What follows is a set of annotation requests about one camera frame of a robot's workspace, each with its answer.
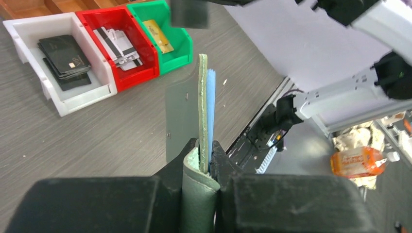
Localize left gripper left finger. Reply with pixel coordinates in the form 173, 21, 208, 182
6, 139, 196, 233

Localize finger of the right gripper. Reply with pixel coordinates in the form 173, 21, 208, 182
170, 0, 209, 29

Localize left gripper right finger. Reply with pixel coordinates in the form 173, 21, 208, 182
210, 141, 377, 233

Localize green plastic bin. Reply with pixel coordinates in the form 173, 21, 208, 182
126, 0, 193, 75

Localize green card holder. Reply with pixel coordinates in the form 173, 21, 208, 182
165, 54, 220, 233

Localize red plastic bin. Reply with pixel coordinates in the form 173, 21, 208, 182
76, 6, 160, 92

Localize white plastic bin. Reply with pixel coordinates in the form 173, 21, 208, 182
3, 13, 118, 117

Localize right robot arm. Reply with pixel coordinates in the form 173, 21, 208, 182
218, 0, 412, 135

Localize gold cards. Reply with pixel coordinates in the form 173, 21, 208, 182
143, 19, 174, 54

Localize white silver cards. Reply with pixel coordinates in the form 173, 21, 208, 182
93, 27, 143, 71

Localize black cards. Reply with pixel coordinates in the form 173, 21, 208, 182
37, 34, 91, 91

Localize orange plastic bottle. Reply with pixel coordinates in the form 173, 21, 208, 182
330, 147, 400, 179

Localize white crumpled cloth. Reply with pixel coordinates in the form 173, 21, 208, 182
332, 121, 385, 190

